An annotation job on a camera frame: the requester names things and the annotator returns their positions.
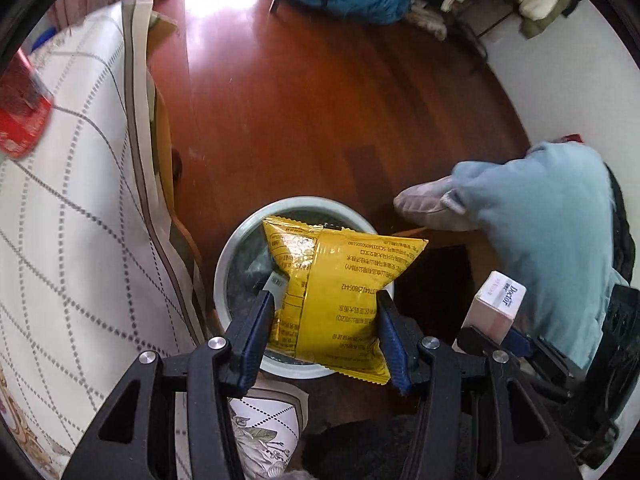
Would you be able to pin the olive green garment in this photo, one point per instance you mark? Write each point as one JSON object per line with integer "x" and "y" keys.
{"x": 552, "y": 15}

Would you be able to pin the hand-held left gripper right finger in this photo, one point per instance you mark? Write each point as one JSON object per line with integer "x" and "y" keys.
{"x": 396, "y": 350}

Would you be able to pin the grey fuzzy cloth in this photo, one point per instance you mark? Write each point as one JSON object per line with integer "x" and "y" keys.
{"x": 429, "y": 20}

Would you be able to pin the dark fuzzy cloth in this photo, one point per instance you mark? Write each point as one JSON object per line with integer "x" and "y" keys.
{"x": 360, "y": 447}

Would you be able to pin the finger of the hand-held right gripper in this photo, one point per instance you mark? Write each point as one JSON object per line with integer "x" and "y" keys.
{"x": 477, "y": 340}
{"x": 522, "y": 344}

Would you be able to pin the floral printed cloth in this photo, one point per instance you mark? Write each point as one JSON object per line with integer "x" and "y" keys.
{"x": 265, "y": 430}

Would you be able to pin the white dotted quilt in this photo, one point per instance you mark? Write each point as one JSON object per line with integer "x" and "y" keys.
{"x": 75, "y": 260}

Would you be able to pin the small pink white box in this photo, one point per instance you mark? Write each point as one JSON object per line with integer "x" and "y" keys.
{"x": 492, "y": 305}

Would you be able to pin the red snack packet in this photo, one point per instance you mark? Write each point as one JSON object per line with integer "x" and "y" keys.
{"x": 22, "y": 105}

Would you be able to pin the pinkish grey slipper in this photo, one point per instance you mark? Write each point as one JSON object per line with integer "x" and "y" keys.
{"x": 425, "y": 202}

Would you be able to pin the person in blue trousers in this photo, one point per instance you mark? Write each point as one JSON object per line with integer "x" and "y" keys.
{"x": 540, "y": 220}

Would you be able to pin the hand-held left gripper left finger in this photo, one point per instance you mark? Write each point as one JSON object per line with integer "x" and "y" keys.
{"x": 254, "y": 345}

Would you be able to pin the yellow snack packet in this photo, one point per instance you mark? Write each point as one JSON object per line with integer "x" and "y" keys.
{"x": 330, "y": 300}

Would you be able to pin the round grey trash bin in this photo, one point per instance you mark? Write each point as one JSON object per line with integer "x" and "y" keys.
{"x": 300, "y": 203}

